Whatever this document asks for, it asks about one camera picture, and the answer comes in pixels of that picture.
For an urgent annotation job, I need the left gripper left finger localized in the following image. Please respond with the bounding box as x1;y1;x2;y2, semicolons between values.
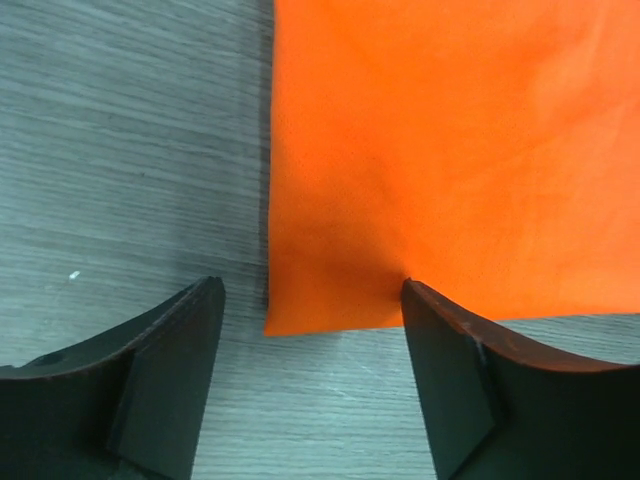
1;277;225;479

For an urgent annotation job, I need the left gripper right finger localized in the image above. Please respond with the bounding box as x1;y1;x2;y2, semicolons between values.
401;280;639;479

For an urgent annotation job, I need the orange t shirt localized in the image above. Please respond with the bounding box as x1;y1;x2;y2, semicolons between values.
265;1;639;336

